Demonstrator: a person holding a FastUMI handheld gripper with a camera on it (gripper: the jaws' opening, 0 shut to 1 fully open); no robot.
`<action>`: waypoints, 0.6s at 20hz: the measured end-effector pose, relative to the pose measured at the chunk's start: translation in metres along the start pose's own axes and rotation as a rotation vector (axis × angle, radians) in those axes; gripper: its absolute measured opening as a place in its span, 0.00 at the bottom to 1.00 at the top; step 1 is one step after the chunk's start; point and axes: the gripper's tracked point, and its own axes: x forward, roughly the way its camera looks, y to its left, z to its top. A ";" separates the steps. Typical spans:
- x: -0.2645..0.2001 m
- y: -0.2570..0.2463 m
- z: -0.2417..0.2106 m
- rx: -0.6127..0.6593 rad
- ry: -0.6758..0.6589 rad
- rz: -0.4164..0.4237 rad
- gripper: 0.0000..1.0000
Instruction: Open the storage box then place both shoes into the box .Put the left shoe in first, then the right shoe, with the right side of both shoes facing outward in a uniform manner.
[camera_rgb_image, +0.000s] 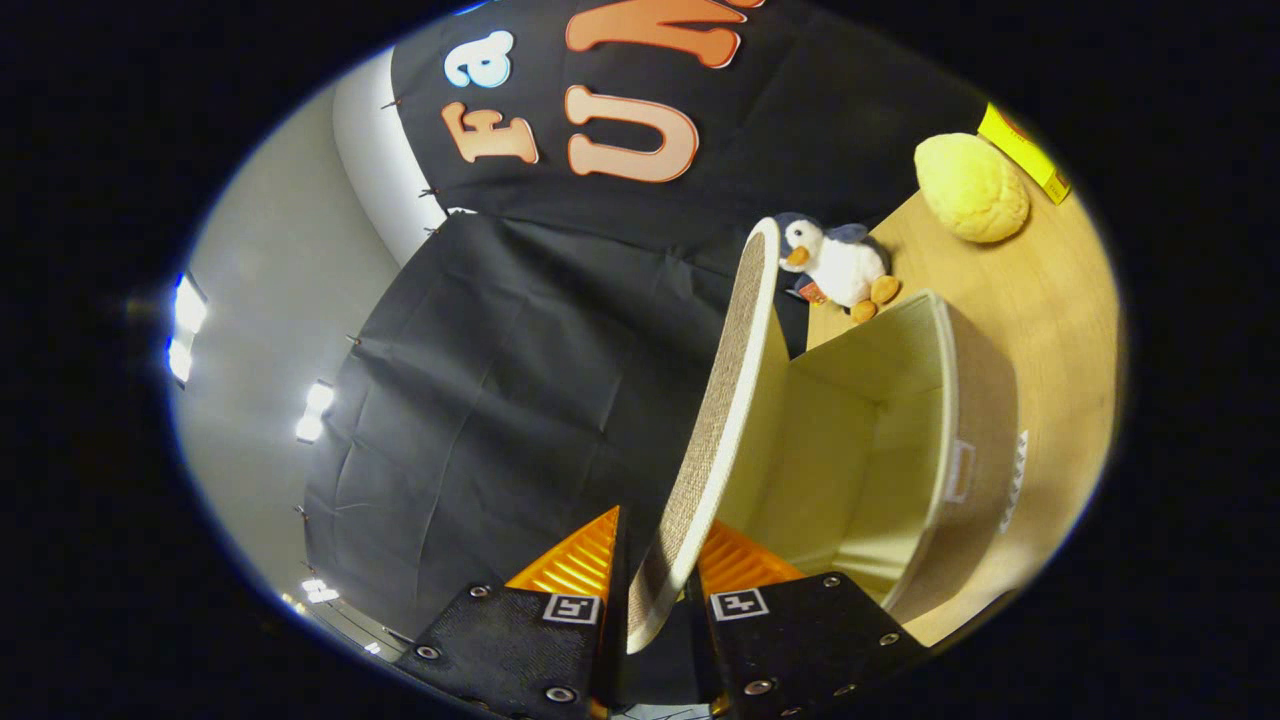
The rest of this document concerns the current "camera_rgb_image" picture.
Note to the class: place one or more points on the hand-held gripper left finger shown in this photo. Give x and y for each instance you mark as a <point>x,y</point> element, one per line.
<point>616,640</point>

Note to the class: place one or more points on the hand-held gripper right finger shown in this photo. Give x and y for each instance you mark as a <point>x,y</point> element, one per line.
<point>800,640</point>

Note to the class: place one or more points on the beige fabric storage box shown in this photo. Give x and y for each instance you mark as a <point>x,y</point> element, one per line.
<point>850,450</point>

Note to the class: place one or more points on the ceiling light panel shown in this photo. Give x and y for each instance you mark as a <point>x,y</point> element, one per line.
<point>320,590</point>
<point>315,410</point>
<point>186,330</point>

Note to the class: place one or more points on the penguin plush toy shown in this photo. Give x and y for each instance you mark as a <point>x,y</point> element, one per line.
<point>845,268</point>

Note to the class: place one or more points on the yellow round plush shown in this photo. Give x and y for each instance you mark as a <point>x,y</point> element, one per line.
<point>970,188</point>

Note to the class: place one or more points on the row of black cloth clips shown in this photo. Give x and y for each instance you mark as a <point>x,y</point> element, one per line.
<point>428,192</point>

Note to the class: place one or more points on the yellow book with red circle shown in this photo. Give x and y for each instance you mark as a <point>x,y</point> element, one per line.
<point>1020,150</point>

